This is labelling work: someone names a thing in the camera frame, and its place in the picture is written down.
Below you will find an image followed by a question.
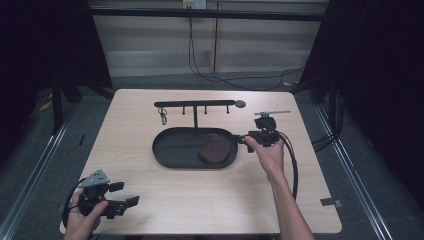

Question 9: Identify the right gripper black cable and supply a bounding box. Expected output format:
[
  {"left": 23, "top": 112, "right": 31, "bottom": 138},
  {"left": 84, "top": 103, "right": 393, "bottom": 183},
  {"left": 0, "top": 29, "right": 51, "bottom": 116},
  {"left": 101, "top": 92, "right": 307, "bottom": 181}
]
[{"left": 277, "top": 130, "right": 299, "bottom": 201}]

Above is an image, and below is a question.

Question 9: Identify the black wall cable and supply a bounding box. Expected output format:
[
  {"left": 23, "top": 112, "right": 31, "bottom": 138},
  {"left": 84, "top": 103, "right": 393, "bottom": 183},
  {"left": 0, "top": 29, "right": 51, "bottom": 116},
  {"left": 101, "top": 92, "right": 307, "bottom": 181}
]
[{"left": 187, "top": 16, "right": 306, "bottom": 92}]

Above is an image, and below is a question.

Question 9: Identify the person's left hand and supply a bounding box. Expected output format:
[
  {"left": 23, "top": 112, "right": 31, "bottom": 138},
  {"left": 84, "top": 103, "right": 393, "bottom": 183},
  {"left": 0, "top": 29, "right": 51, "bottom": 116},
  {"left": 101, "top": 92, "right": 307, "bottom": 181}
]
[{"left": 63, "top": 189, "right": 110, "bottom": 240}]

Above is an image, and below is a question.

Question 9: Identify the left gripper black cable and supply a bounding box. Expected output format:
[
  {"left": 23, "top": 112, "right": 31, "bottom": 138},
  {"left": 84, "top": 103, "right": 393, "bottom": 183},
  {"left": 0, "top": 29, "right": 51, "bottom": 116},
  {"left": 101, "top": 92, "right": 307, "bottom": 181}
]
[{"left": 62, "top": 177, "right": 88, "bottom": 228}]

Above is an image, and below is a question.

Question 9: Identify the bundle of black floor cables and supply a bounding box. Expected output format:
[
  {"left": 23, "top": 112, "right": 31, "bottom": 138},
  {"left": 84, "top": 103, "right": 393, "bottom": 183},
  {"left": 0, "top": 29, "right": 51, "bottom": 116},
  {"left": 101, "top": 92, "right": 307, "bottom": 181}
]
[{"left": 311, "top": 132, "right": 338, "bottom": 153}]

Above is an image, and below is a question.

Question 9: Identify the white wall socket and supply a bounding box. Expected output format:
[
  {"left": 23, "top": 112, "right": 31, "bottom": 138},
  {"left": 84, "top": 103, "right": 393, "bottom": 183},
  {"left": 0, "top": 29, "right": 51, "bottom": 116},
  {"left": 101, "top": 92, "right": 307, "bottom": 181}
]
[{"left": 181, "top": 0, "right": 208, "bottom": 10}]

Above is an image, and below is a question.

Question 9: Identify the black horizontal frame bar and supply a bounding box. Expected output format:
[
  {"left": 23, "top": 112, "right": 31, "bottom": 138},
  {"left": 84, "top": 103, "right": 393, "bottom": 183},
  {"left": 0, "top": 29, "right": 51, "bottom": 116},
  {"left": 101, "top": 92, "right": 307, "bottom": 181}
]
[{"left": 89, "top": 7, "right": 330, "bottom": 23}]

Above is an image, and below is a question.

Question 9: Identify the yellow tape scrap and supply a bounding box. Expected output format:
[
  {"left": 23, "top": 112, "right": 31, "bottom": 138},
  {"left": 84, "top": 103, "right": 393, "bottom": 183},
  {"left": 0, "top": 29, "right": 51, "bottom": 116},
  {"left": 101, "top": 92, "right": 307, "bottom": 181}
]
[{"left": 38, "top": 99, "right": 54, "bottom": 112}]

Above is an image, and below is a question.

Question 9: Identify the black curtain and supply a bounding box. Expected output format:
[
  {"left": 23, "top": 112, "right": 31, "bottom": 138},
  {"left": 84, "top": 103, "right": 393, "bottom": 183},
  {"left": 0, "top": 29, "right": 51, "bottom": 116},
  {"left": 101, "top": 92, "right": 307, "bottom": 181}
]
[
  {"left": 0, "top": 0, "right": 114, "bottom": 168},
  {"left": 289, "top": 0, "right": 424, "bottom": 204}
]

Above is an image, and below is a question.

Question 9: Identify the silver carabiner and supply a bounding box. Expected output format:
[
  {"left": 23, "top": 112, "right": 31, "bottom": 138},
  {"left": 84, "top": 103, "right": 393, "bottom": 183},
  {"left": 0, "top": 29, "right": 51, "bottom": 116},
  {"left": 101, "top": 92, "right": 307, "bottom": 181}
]
[{"left": 158, "top": 107, "right": 169, "bottom": 126}]

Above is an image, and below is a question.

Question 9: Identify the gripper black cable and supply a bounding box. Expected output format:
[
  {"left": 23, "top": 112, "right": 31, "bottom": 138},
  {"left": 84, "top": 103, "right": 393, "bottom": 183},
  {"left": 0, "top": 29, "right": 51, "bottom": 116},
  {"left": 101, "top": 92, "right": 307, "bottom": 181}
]
[
  {"left": 277, "top": 130, "right": 299, "bottom": 201},
  {"left": 62, "top": 177, "right": 88, "bottom": 228}
]

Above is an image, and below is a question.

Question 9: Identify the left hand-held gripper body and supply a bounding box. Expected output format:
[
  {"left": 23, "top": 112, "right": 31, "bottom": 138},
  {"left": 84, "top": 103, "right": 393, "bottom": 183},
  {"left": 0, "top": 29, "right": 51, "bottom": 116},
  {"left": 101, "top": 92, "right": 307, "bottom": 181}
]
[{"left": 78, "top": 169, "right": 118, "bottom": 220}]

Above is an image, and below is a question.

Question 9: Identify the brown leather pouch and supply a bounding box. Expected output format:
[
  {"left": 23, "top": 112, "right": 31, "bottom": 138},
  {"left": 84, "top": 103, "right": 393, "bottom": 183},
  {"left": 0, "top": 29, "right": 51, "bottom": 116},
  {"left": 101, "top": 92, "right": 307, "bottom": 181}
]
[{"left": 198, "top": 134, "right": 233, "bottom": 165}]

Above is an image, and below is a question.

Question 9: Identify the metal floor rail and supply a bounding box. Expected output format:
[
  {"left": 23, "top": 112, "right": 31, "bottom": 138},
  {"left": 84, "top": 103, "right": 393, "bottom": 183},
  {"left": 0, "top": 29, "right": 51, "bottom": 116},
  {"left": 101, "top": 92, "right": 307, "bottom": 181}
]
[
  {"left": 0, "top": 106, "right": 76, "bottom": 240},
  {"left": 314, "top": 103, "right": 395, "bottom": 240}
]

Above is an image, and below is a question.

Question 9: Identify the person's right hand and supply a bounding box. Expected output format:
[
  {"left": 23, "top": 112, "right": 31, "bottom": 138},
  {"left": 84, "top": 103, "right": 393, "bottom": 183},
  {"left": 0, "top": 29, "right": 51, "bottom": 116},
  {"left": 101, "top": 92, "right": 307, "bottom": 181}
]
[{"left": 244, "top": 135, "right": 286, "bottom": 183}]

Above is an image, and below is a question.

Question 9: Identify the black hook rack with tray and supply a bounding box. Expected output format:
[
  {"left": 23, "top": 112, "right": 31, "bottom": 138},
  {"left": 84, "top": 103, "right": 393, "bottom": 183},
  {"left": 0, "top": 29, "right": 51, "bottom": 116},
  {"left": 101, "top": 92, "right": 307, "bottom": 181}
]
[{"left": 152, "top": 99, "right": 248, "bottom": 170}]

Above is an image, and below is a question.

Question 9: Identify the grey tape strip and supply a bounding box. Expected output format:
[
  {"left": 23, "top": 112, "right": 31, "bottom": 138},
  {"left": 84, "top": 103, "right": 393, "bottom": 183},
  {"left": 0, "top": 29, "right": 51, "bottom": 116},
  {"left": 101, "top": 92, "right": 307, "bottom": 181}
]
[{"left": 320, "top": 197, "right": 344, "bottom": 208}]

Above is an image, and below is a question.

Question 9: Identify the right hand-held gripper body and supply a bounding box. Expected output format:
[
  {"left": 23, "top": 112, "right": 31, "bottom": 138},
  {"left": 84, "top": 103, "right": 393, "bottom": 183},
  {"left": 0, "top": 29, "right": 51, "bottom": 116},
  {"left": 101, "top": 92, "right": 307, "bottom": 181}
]
[{"left": 248, "top": 110, "right": 292, "bottom": 148}]

